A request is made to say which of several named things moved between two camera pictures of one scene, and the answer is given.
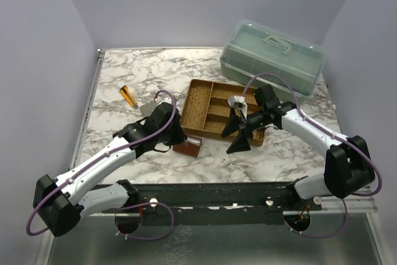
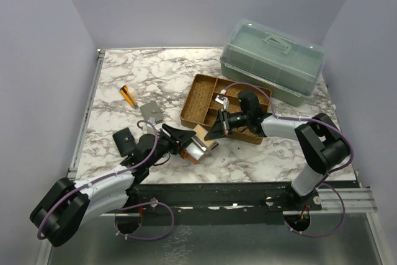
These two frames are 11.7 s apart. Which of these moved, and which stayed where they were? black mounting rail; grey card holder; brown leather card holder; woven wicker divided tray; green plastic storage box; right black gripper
Moved: right black gripper; brown leather card holder
Stayed: woven wicker divided tray; green plastic storage box; black mounting rail; grey card holder
